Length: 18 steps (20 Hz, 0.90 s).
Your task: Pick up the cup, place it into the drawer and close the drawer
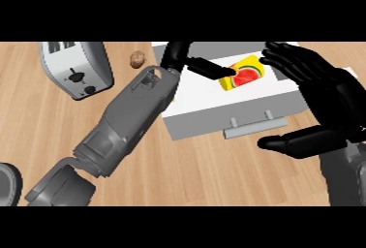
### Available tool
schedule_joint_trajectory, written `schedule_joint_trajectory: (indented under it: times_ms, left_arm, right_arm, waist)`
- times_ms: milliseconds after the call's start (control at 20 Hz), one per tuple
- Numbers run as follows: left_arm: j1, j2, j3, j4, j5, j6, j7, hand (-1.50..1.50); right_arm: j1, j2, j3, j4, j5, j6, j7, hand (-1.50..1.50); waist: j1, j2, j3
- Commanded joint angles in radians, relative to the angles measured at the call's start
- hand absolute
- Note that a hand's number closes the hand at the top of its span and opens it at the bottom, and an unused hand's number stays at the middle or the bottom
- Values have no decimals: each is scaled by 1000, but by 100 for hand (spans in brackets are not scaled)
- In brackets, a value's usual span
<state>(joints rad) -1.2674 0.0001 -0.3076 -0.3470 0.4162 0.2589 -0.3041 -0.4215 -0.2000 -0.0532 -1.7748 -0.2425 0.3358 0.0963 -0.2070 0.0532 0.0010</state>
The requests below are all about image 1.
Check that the brown potato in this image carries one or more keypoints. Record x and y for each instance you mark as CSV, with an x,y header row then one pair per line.
x,y
137,59

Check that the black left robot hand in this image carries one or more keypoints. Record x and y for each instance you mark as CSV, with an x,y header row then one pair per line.
x,y
199,63

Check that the open white drawer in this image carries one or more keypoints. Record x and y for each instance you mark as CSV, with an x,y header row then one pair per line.
x,y
229,80

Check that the silver toaster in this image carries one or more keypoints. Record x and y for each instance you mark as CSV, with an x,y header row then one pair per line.
x,y
78,69

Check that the dark grey round appliance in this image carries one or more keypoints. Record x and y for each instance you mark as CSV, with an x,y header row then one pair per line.
x,y
9,184

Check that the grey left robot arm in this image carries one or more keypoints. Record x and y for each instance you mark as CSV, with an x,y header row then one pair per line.
x,y
130,119

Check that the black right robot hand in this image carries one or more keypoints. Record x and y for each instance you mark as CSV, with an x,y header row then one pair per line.
x,y
329,97

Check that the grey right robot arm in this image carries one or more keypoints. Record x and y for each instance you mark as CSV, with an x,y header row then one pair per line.
x,y
347,176

